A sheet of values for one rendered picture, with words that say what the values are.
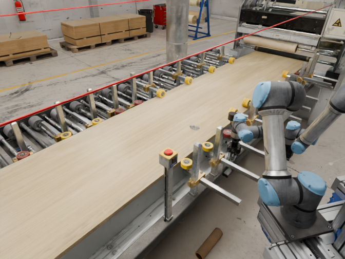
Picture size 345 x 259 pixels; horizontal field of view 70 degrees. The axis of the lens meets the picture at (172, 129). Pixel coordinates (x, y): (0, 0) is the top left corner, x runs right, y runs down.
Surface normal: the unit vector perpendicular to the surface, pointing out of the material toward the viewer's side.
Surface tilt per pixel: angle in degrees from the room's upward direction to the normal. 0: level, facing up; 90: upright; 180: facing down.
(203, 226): 0
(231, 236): 0
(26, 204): 0
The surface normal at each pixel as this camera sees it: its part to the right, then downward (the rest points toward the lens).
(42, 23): 0.70, 0.40
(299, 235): 0.01, -0.83
